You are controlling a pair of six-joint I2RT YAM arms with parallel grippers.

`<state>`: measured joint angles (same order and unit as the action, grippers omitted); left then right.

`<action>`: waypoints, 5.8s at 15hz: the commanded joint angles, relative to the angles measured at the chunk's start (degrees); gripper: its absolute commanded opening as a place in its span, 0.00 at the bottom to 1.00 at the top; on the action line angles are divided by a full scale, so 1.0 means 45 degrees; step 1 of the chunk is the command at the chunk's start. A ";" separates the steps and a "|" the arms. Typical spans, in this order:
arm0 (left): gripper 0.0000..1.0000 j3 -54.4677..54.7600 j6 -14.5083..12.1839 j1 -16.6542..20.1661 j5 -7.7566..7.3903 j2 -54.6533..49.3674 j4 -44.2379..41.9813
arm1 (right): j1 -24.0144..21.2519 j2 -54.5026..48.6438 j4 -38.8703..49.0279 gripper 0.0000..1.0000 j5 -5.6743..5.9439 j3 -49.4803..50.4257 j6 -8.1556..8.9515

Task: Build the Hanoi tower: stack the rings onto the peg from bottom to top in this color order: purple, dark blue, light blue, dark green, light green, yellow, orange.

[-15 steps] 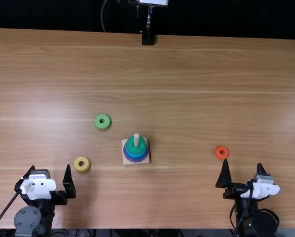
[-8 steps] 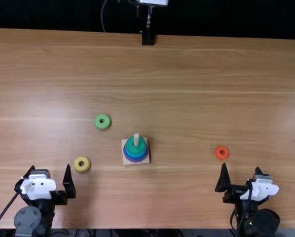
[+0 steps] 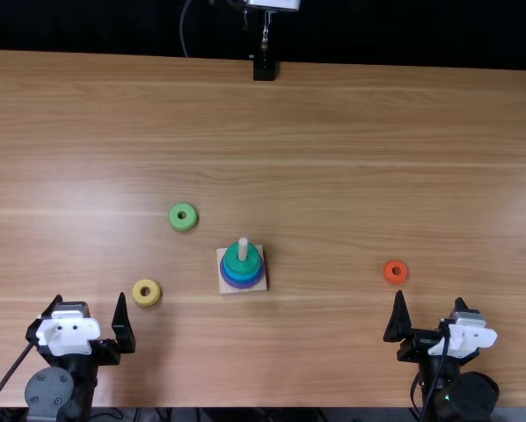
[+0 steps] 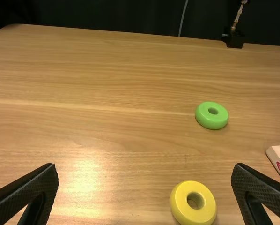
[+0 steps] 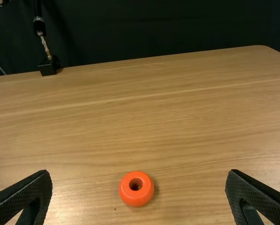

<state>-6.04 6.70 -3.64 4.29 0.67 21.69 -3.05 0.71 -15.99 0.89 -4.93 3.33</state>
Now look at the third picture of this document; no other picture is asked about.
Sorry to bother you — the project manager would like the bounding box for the orange ring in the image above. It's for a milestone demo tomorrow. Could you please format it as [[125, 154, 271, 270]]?
[[383, 259, 410, 285]]

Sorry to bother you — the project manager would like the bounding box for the black clamp stand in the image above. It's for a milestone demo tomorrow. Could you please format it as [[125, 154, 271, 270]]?
[[249, 11, 281, 83]]

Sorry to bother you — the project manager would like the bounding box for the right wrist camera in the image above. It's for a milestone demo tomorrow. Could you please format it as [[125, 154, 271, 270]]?
[[427, 323, 499, 358]]

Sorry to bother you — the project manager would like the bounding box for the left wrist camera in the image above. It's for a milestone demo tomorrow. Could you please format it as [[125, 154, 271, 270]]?
[[35, 309, 101, 357]]

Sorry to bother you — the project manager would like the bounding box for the wooden peg base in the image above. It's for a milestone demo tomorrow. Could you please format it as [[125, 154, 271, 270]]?
[[216, 236, 270, 297]]

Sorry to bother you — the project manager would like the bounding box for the light green ring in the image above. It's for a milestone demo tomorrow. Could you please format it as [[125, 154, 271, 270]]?
[[168, 202, 200, 233]]

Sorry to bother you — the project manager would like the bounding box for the white mounted box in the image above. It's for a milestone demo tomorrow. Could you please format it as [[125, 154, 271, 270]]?
[[244, 0, 303, 13]]

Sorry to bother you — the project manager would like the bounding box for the purple ring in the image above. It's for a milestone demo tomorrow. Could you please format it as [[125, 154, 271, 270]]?
[[220, 266, 265, 291]]

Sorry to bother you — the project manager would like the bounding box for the yellow ring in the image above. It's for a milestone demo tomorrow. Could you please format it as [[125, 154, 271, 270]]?
[[131, 278, 163, 309]]

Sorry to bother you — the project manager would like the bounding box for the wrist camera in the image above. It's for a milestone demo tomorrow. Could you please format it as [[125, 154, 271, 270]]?
[[427, 323, 499, 358], [35, 309, 101, 357]]

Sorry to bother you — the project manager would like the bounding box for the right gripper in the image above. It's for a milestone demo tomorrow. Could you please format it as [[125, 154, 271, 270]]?
[[383, 289, 485, 368]]

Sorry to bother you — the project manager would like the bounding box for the light blue ring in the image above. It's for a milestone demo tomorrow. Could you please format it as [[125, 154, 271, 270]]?
[[221, 257, 264, 280]]

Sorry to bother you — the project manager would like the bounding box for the dark green ring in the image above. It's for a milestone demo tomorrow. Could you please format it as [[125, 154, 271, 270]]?
[[225, 242, 264, 275]]

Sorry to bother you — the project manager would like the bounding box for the black cable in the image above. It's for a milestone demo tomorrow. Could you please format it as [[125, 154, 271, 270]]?
[[410, 320, 451, 422], [179, 0, 194, 59], [0, 338, 40, 422]]

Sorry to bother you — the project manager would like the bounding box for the dark blue ring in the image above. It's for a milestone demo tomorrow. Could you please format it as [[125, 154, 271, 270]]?
[[220, 261, 265, 286]]

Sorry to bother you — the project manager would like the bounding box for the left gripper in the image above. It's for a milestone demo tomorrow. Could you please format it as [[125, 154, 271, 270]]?
[[25, 291, 137, 367]]

